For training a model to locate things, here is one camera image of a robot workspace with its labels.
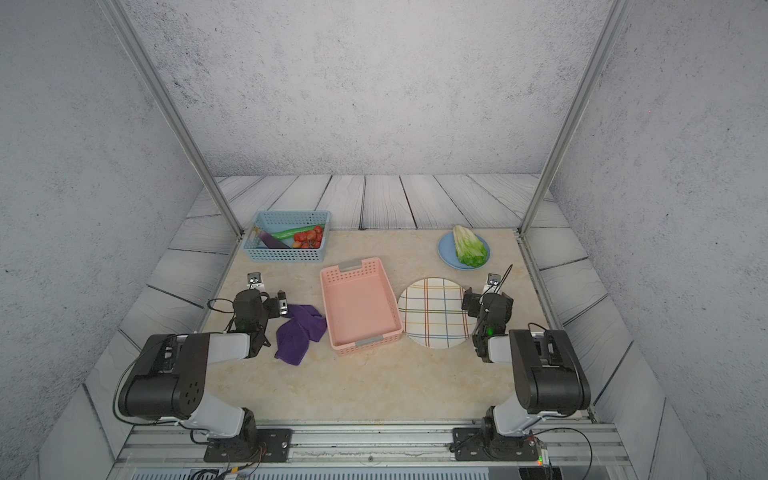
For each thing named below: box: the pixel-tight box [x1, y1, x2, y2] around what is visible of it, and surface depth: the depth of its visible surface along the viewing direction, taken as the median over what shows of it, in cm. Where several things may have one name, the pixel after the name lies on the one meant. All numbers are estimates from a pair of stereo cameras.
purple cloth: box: [274, 304, 327, 366], surface depth 92 cm
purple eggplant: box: [259, 230, 291, 249], surface depth 117 cm
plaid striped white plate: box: [397, 277, 476, 349], surface depth 95 cm
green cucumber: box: [270, 224, 325, 239], surface depth 121 cm
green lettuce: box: [453, 225, 488, 268], surface depth 110 cm
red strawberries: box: [292, 226, 323, 249], surface depth 117 cm
